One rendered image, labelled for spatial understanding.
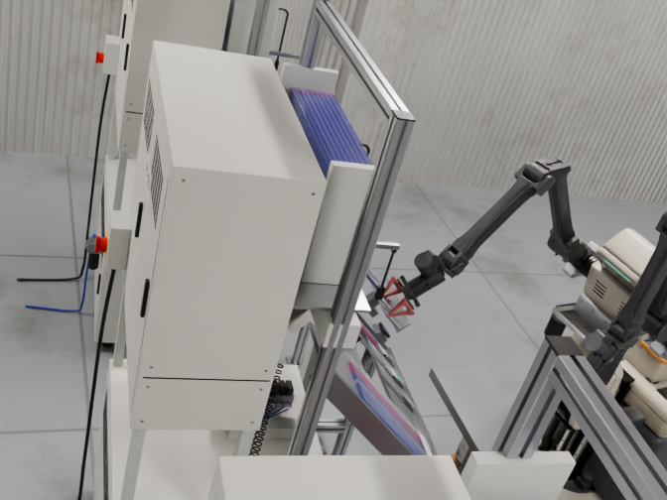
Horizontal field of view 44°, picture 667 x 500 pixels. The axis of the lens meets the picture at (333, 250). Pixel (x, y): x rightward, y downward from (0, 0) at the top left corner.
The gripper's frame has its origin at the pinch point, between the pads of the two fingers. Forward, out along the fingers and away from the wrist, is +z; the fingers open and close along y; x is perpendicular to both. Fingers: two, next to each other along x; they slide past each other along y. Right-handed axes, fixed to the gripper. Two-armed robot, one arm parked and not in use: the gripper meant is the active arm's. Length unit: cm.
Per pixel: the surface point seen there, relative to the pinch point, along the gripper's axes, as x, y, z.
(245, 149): -91, 39, 0
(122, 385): -21, -7, 85
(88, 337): 18, -106, 132
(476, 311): 165, -146, -21
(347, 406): -20, 49, 17
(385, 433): -4, 49, 14
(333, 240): -60, 39, -4
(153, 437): -15, 15, 79
